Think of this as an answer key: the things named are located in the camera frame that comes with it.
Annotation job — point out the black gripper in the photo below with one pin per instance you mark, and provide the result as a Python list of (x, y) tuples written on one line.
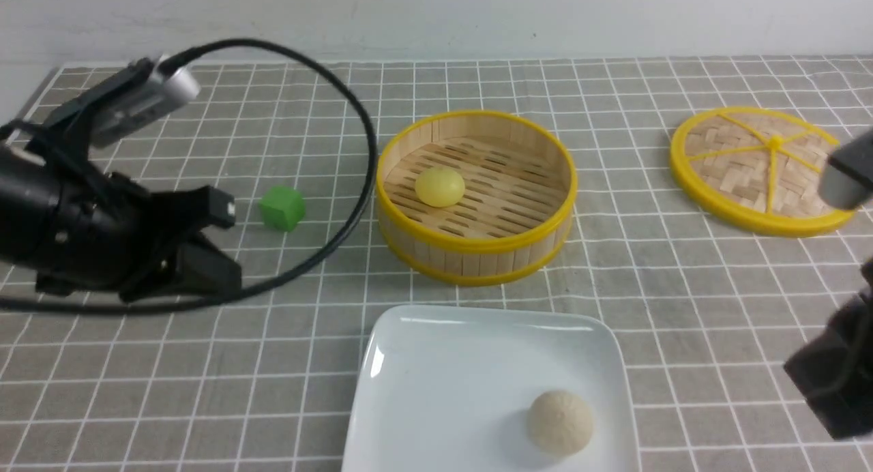
[(81, 229)]

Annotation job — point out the yellow steamed bun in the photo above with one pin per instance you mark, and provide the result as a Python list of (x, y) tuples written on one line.
[(440, 187)]

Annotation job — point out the white steamed bun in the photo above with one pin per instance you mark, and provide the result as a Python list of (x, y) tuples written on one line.
[(559, 423)]

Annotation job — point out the white square plate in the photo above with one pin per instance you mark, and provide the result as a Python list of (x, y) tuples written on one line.
[(448, 389)]

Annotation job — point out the green cube block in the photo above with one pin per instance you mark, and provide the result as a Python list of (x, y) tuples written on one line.
[(282, 208)]

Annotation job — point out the grey checkered tablecloth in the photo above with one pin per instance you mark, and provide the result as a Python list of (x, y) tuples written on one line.
[(704, 313)]

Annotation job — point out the bamboo steamer basket yellow rim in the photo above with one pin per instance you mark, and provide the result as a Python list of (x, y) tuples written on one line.
[(516, 212)]

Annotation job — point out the bamboo steamer lid yellow rim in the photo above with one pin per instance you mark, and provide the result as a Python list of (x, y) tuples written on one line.
[(757, 169)]

